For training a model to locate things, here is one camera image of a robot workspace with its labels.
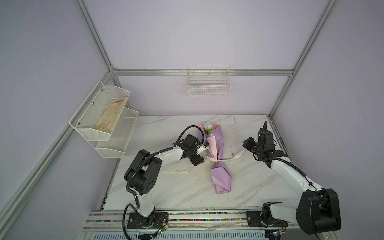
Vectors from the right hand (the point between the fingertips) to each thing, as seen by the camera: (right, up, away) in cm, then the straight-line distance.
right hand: (243, 140), depth 86 cm
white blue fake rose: (-19, +7, +18) cm, 27 cm away
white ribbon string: (-16, -12, +4) cm, 21 cm away
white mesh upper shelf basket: (-80, +13, -9) cm, 81 cm away
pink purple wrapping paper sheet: (-13, -19, -3) cm, 24 cm away
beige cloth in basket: (-75, +12, -8) cm, 76 cm away
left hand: (-27, -11, +7) cm, 30 cm away
